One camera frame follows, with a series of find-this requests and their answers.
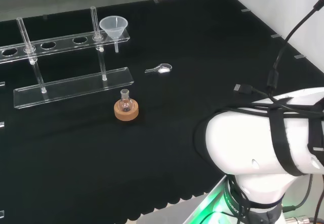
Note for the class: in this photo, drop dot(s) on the clear plastic funnel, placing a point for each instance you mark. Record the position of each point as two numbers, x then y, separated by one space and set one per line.
114 26

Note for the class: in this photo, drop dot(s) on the glass weighing funnel with powder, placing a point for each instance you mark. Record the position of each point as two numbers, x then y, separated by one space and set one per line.
163 69

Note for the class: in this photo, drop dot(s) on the clear acrylic funnel stand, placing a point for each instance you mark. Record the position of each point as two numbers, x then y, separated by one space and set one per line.
76 87

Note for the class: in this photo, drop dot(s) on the small round-bottom glass flask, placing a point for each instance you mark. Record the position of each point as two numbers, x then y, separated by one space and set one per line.
125 104

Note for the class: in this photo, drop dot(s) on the black bench cloth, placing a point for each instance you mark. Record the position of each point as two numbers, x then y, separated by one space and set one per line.
152 145

